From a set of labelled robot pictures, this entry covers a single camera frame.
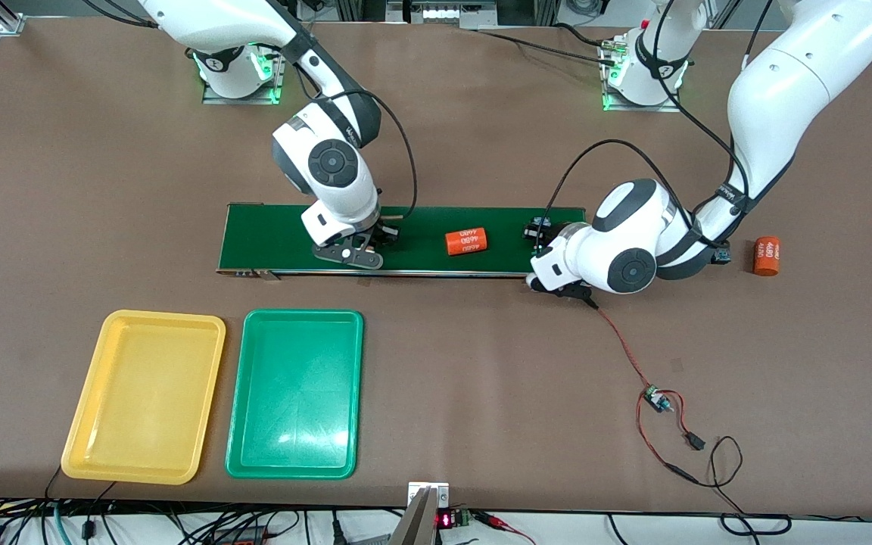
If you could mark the orange cylinder battery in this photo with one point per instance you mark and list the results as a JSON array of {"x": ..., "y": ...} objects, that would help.
[
  {"x": 466, "y": 242},
  {"x": 766, "y": 257}
]

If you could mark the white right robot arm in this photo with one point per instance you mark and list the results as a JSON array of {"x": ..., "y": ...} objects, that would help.
[{"x": 330, "y": 163}]

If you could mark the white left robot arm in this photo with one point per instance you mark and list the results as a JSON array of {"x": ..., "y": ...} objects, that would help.
[{"x": 784, "y": 91}]

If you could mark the green conveyor belt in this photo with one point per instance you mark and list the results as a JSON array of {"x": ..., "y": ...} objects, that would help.
[{"x": 496, "y": 261}]

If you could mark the green plastic tray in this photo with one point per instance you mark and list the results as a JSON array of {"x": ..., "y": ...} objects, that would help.
[{"x": 296, "y": 393}]

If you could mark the lit metal equipment unit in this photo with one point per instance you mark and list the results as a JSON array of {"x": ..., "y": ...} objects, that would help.
[{"x": 443, "y": 14}]

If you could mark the yellow plastic tray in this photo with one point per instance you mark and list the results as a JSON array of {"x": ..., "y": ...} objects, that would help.
[{"x": 141, "y": 393}]

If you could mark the red digit display module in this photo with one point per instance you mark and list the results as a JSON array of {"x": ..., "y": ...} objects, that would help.
[{"x": 445, "y": 520}]

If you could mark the red clip lead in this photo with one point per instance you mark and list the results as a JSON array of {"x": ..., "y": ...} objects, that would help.
[{"x": 500, "y": 522}]

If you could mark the small motor controller board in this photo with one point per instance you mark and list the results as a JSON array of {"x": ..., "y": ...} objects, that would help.
[{"x": 655, "y": 399}]

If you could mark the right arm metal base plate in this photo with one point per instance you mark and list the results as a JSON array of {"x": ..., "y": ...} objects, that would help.
[{"x": 239, "y": 100}]

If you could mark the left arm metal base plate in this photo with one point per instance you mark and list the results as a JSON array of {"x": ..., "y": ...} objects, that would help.
[{"x": 640, "y": 106}]

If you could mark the aluminium frame profile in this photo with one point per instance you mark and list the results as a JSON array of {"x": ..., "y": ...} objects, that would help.
[{"x": 4, "y": 21}]

